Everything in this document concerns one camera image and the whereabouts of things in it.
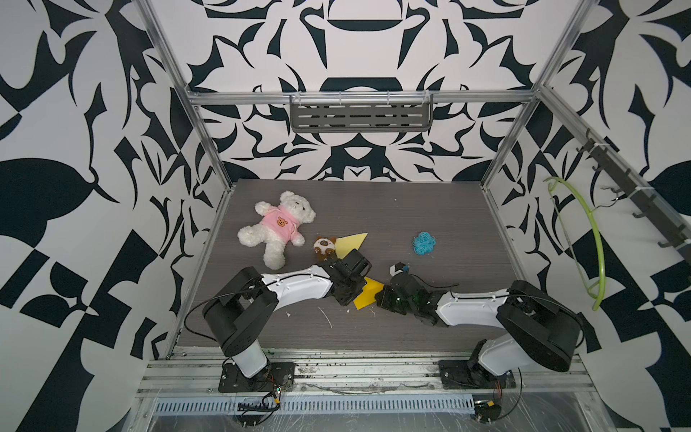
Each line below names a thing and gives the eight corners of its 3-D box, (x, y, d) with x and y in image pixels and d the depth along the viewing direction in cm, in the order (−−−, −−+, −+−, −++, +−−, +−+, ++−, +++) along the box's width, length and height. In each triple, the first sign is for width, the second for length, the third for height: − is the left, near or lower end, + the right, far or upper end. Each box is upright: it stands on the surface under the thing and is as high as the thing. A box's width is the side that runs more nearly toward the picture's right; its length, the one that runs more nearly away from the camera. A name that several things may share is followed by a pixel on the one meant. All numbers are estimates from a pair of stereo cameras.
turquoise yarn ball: (422, 258, 99) (423, 254, 97) (407, 244, 102) (409, 241, 101) (438, 246, 102) (440, 242, 100) (423, 233, 106) (425, 229, 104)
